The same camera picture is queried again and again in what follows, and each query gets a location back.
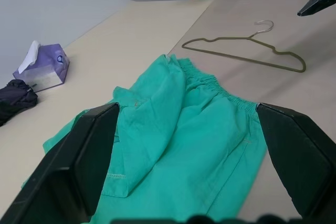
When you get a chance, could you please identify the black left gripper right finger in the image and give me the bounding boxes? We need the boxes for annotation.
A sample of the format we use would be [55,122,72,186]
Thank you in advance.
[256,102,336,224]

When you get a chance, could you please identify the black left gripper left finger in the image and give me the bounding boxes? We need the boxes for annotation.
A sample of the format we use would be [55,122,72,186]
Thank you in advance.
[0,102,120,224]

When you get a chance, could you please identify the teal green garment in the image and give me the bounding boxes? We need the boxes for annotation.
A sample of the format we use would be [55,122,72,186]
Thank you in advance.
[20,53,268,224]

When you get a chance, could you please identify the olive green velvet hanger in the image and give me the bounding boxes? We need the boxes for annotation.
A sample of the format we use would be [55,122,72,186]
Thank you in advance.
[182,20,307,73]

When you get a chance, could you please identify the black crumpled cloth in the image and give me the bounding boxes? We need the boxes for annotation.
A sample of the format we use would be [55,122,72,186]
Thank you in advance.
[0,79,39,127]

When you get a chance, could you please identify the purple tissue box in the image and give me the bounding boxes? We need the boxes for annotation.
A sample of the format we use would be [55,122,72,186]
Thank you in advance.
[12,40,71,93]

